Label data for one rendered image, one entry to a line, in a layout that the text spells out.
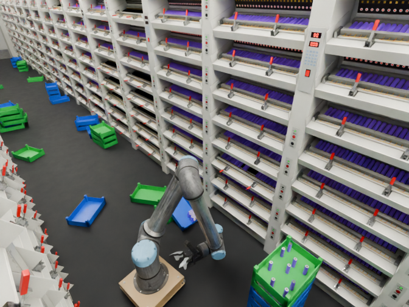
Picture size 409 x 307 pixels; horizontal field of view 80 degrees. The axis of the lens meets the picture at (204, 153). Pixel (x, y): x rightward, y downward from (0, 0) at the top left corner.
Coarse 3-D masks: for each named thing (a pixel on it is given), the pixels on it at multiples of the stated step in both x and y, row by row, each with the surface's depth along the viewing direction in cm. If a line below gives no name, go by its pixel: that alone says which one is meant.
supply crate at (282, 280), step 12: (288, 240) 135; (276, 252) 134; (288, 252) 136; (300, 252) 134; (264, 264) 129; (276, 264) 129; (300, 264) 129; (312, 264) 129; (252, 276) 124; (264, 276) 124; (276, 276) 124; (288, 276) 124; (300, 276) 124; (312, 276) 123; (276, 288) 119; (288, 288) 119; (300, 288) 114; (288, 300) 108
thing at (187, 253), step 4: (196, 248) 171; (200, 248) 168; (184, 252) 166; (188, 252) 165; (192, 252) 165; (200, 252) 167; (184, 256) 166; (196, 256) 168; (200, 256) 168; (192, 260) 164; (196, 260) 167
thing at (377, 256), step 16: (288, 208) 158; (304, 208) 155; (320, 208) 150; (320, 224) 146; (336, 224) 142; (352, 224) 139; (336, 240) 138; (352, 240) 136; (368, 240) 131; (368, 256) 129; (384, 256) 127; (400, 256) 122; (384, 272) 125
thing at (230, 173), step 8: (216, 152) 201; (224, 152) 205; (216, 160) 202; (216, 168) 201; (232, 176) 187; (240, 176) 185; (248, 184) 178; (256, 192) 175; (264, 192) 170; (272, 200) 165
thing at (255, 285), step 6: (252, 282) 127; (258, 288) 124; (306, 288) 127; (264, 294) 122; (300, 294) 122; (270, 300) 119; (294, 300) 117; (276, 306) 117; (282, 306) 113; (288, 306) 115
